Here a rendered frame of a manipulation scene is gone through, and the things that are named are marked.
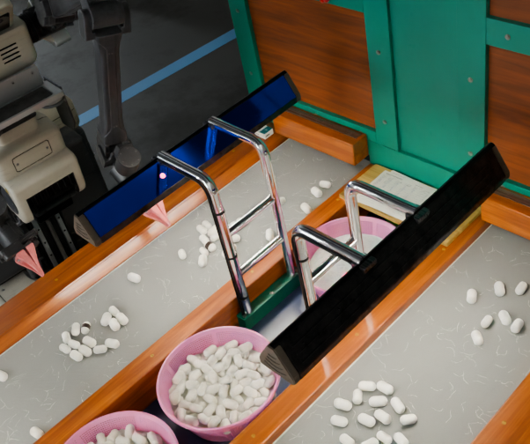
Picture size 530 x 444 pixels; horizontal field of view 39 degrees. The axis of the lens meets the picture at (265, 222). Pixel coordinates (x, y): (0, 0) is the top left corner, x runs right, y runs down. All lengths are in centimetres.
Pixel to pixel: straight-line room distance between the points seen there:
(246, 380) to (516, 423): 54
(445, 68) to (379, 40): 18
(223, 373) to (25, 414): 44
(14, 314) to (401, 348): 93
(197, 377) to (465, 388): 56
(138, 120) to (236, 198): 196
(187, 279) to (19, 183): 68
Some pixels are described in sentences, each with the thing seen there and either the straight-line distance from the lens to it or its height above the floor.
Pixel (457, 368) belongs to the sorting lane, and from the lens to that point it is 161.
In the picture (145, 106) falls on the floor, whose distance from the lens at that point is 408.
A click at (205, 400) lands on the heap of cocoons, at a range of 164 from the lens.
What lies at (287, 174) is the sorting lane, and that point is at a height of 74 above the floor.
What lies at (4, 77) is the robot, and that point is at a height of 109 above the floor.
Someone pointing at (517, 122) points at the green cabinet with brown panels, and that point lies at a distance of 171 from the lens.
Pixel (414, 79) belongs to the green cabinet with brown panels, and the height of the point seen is 106.
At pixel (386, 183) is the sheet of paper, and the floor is 78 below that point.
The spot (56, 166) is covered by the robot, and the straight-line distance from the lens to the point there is 234.
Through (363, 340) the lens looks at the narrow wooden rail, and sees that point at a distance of 163.
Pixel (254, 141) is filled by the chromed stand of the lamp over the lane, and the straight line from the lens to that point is 161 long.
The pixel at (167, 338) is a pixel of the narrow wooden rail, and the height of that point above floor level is 77.
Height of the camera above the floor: 202
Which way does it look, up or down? 40 degrees down
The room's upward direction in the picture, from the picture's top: 13 degrees counter-clockwise
